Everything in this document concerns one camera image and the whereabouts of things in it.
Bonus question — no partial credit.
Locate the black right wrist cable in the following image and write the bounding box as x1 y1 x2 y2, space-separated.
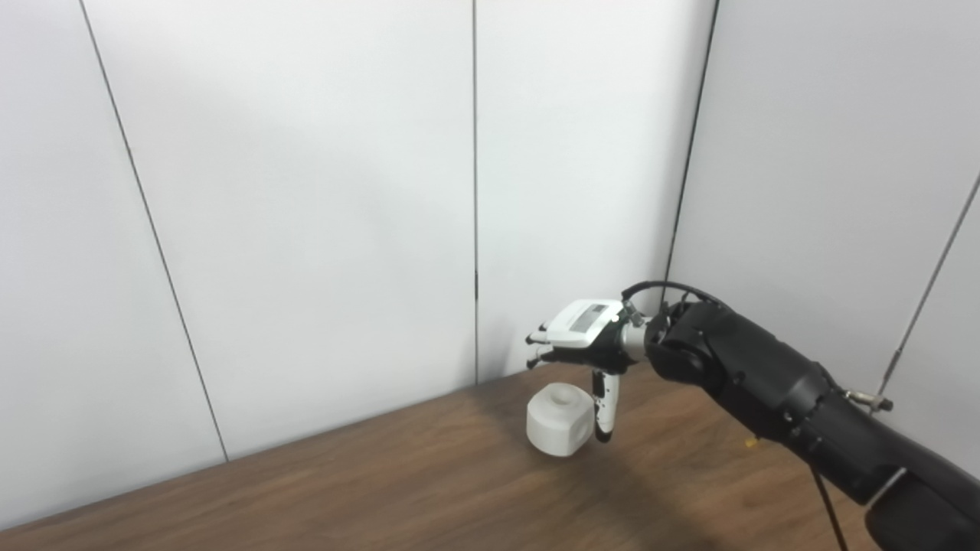
621 281 849 551

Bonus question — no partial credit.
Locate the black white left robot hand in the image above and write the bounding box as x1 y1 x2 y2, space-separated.
525 298 636 445

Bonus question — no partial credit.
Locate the round white block with holes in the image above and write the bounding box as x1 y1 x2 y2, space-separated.
526 384 596 458

